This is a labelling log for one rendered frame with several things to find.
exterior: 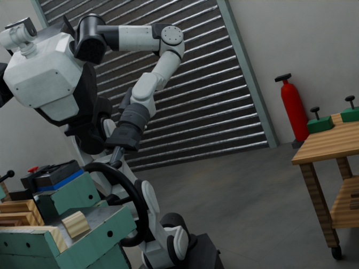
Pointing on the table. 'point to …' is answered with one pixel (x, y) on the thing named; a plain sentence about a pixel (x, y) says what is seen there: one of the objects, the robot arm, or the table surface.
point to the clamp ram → (22, 195)
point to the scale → (16, 231)
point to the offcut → (75, 224)
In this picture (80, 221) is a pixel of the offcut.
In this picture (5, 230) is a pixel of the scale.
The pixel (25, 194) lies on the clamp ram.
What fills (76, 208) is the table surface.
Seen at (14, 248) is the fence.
